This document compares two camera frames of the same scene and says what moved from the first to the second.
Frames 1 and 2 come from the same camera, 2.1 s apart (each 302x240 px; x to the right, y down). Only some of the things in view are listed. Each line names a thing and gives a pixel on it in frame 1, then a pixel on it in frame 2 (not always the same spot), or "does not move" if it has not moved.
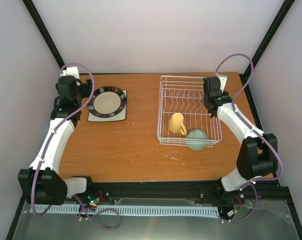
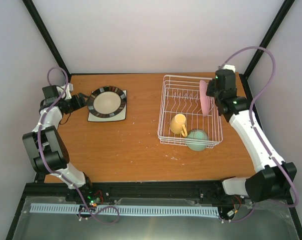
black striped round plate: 107,102 does not move
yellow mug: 175,123 does not move
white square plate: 92,118 does not move
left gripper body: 86,90 to 72,107
